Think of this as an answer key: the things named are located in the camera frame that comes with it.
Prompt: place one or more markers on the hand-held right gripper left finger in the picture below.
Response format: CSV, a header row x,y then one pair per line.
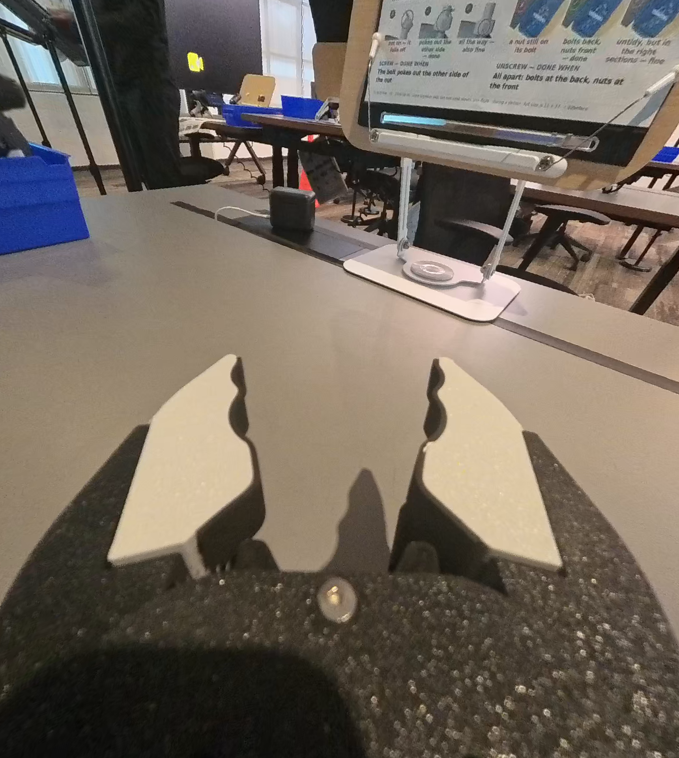
x,y
191,474

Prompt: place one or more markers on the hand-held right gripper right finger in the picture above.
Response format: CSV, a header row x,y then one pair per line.
x,y
481,479

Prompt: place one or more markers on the large blue plastic bin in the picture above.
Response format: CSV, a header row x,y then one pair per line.
x,y
20,201

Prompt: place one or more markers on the black music stand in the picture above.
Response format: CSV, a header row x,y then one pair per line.
x,y
64,41

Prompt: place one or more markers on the black metal pole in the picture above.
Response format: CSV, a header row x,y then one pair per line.
x,y
108,106

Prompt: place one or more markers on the black office chair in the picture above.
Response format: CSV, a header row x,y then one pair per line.
x,y
475,231
203,166
570,216

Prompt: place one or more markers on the black monitor screen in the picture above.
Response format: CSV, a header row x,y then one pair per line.
x,y
227,35

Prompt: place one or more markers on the small blue bin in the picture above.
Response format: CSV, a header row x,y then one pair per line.
x,y
307,109
250,115

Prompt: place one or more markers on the yellow wooden panel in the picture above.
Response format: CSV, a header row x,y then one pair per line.
x,y
256,89

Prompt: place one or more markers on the black charger cube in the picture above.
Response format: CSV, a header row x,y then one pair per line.
x,y
292,210

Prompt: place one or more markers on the long dark wooden desk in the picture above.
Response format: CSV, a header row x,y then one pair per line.
x,y
611,204

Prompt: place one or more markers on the wooden desk with black legs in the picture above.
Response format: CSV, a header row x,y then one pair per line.
x,y
292,125

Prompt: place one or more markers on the printed paper sign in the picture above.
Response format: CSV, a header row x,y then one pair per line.
x,y
324,177

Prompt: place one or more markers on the wooden board with instruction sheet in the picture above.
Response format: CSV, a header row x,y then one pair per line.
x,y
552,77

